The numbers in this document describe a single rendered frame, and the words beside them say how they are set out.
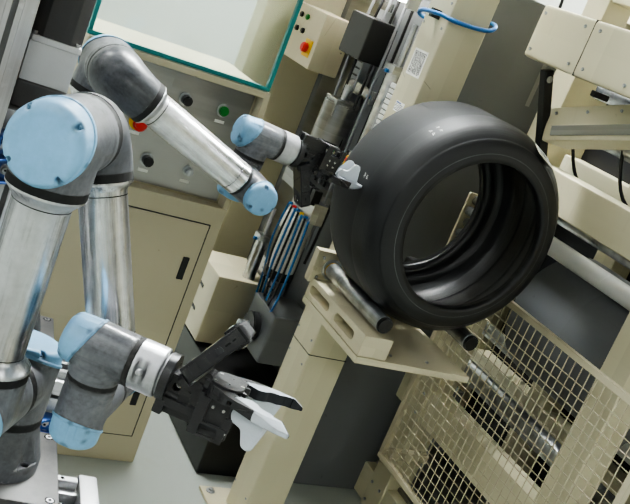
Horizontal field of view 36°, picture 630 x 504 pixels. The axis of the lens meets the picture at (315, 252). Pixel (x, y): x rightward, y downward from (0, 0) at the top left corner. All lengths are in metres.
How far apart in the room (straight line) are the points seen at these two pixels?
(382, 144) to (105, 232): 1.10
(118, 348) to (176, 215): 1.52
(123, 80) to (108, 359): 0.75
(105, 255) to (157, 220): 1.38
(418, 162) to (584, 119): 0.60
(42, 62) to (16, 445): 0.63
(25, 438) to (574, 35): 1.73
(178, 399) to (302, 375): 1.52
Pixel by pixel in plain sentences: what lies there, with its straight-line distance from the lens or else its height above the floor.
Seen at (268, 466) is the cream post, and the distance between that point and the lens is 3.04.
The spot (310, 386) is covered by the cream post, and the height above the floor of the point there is 0.52.
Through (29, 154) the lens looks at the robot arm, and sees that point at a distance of 1.33.
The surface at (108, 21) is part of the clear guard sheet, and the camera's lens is 2.70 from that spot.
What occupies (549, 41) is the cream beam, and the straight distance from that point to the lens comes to 2.75.
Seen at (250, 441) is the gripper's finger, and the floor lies 1.04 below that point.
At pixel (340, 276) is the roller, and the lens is 2.65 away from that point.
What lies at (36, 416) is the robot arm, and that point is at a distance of 1.65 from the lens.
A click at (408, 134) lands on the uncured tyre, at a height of 1.36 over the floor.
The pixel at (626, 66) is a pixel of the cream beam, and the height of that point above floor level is 1.70.
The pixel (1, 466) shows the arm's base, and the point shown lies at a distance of 1.66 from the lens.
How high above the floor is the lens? 1.64
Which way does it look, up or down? 15 degrees down
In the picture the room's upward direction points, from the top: 22 degrees clockwise
